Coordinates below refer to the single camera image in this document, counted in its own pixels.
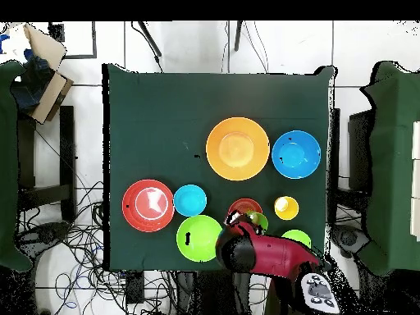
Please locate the small red bowl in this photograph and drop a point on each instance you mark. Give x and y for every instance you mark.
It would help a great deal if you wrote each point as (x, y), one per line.
(244, 205)

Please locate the green cup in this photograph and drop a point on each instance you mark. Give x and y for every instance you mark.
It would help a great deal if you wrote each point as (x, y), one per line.
(261, 220)

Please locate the cardboard box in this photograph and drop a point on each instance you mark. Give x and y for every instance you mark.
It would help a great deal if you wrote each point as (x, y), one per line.
(49, 95)

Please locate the black tripod leg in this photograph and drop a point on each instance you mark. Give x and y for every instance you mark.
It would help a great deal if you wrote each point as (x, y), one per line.
(238, 36)
(151, 41)

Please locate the wide red bowl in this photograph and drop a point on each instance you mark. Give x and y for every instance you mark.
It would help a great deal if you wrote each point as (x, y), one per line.
(131, 206)

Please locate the small green bowl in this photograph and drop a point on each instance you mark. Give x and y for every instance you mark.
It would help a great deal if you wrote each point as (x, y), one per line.
(298, 237)

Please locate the black stool frame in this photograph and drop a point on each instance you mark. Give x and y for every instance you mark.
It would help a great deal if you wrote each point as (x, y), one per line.
(67, 147)

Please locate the large green bowl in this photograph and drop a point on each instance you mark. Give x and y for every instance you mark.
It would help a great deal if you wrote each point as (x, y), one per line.
(201, 236)

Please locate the small blue bowl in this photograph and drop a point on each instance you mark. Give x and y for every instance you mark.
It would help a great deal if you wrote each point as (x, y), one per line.
(190, 200)

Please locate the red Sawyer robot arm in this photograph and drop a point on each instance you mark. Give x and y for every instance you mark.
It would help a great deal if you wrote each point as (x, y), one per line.
(272, 254)

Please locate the dark blue cloth bundle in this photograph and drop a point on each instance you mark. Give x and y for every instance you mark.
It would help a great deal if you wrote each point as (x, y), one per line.
(31, 88)

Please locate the large blue bowl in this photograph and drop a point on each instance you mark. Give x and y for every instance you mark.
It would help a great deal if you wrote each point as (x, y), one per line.
(296, 154)

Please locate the yellow cup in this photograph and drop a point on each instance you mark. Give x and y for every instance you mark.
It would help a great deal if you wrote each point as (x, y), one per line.
(288, 210)

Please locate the dark green table cloth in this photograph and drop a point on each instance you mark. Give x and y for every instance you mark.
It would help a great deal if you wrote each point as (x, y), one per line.
(157, 115)

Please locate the large orange bowl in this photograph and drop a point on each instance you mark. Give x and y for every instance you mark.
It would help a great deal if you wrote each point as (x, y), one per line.
(238, 149)

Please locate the white box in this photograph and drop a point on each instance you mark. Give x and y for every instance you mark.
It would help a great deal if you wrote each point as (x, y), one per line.
(416, 180)

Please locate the green cloth side table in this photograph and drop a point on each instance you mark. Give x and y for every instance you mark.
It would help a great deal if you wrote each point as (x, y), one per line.
(8, 164)
(390, 164)

